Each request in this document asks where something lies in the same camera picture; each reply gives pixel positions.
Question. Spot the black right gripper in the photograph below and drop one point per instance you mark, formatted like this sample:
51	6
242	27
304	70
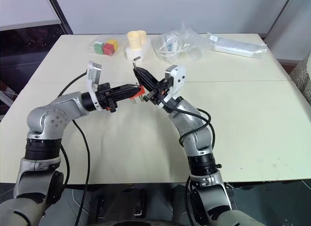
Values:
159	91

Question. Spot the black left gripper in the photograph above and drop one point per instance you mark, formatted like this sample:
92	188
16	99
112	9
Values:
105	96

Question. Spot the orange hex key holder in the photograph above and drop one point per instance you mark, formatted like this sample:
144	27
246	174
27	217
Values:
141	92

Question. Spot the metal hex key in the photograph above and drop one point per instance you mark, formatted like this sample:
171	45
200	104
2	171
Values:
134	62

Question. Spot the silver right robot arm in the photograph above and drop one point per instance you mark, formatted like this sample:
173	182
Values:
194	143

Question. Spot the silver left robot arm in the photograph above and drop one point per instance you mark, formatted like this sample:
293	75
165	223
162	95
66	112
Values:
51	119

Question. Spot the white cup base block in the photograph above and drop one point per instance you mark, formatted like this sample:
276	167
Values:
136	54

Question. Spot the cream plastic cup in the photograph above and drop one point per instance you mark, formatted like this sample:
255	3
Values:
143	37
134	40

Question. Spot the red cube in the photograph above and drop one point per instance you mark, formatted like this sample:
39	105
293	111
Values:
108	49

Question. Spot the clear bag of cubes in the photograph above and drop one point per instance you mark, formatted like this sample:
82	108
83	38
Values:
107	46

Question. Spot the yellow cube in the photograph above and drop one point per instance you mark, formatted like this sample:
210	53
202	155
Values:
112	42

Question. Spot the green cube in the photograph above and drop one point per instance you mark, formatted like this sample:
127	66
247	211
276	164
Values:
98	47

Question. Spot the white power strip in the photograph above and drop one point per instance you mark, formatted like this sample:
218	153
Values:
233	48

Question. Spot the clear bag with power strip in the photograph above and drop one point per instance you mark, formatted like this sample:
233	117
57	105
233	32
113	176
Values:
236	45

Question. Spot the dark rounded shape under table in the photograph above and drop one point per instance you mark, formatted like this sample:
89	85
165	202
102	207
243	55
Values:
121	204

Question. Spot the patterned fabric seat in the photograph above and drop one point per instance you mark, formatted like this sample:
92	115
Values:
302	77

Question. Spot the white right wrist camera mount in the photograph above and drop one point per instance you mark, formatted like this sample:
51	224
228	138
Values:
178	77

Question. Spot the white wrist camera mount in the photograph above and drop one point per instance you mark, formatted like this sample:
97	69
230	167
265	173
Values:
178	77
93	74

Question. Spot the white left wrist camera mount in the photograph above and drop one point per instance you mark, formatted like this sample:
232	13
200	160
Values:
93	74

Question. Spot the dark slanted frame post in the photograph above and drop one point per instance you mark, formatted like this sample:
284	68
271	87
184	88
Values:
281	13
60	14

